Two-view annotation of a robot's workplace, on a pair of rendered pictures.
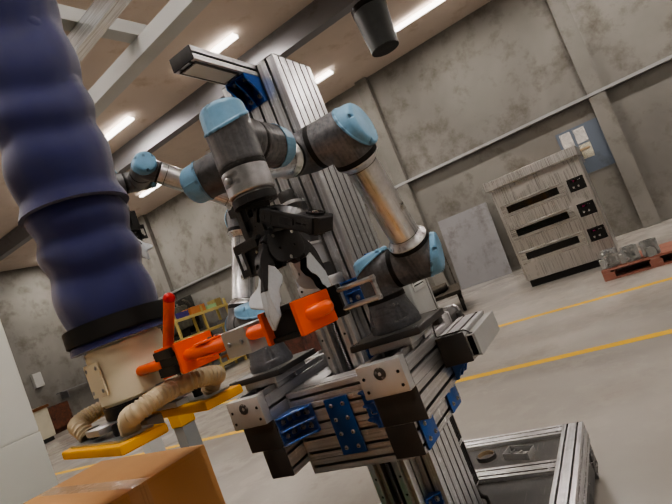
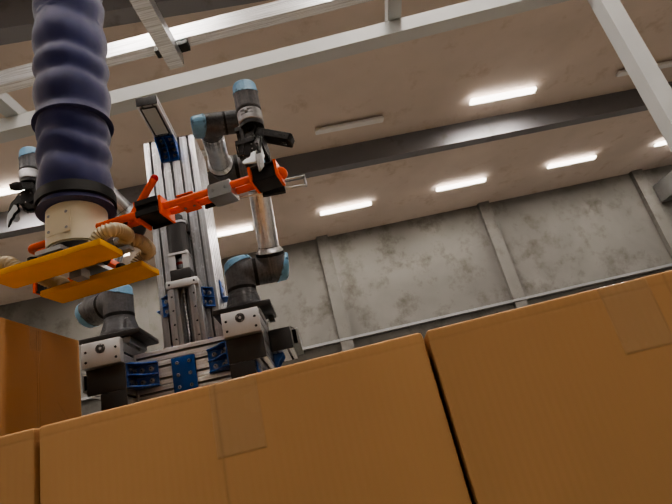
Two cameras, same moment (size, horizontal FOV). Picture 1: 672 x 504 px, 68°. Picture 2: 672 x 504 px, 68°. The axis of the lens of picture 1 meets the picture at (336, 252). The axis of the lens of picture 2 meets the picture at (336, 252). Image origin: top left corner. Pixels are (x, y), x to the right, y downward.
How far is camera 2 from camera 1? 1.09 m
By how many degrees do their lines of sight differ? 38
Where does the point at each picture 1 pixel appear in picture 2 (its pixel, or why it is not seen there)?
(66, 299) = (64, 161)
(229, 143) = (251, 96)
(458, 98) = not seen: hidden behind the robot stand
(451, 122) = not seen: hidden behind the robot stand
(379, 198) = (265, 212)
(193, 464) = (69, 347)
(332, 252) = (198, 267)
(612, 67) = (359, 323)
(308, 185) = (193, 219)
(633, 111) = not seen: hidden behind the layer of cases
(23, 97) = (83, 49)
